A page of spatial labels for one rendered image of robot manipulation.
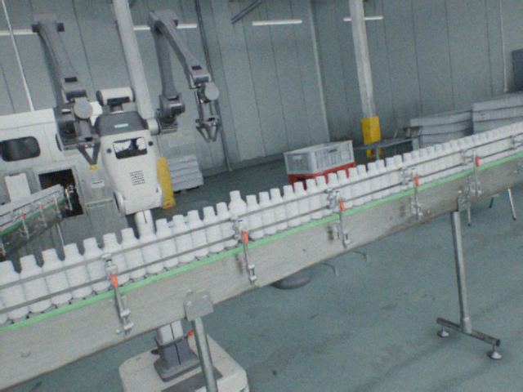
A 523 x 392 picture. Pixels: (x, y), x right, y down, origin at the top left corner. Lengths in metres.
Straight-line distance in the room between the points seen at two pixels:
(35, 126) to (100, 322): 3.97
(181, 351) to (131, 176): 0.93
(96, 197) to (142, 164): 3.14
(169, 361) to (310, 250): 0.99
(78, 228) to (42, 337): 3.85
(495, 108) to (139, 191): 6.72
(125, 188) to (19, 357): 0.87
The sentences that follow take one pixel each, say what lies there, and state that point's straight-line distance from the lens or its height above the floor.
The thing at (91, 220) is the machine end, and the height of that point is 0.69.
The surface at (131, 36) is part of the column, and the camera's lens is 9.57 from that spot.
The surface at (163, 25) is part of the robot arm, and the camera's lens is 1.87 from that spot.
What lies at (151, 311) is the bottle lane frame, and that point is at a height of 0.89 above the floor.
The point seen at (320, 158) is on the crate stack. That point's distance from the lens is 3.94.
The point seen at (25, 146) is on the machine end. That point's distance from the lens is 5.23.
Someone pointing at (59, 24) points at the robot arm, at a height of 1.91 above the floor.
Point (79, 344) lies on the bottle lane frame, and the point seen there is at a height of 0.87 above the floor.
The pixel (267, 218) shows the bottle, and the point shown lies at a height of 1.07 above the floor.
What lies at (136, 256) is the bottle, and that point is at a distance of 1.41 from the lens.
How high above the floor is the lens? 1.42
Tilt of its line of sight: 10 degrees down
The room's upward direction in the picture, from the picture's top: 10 degrees counter-clockwise
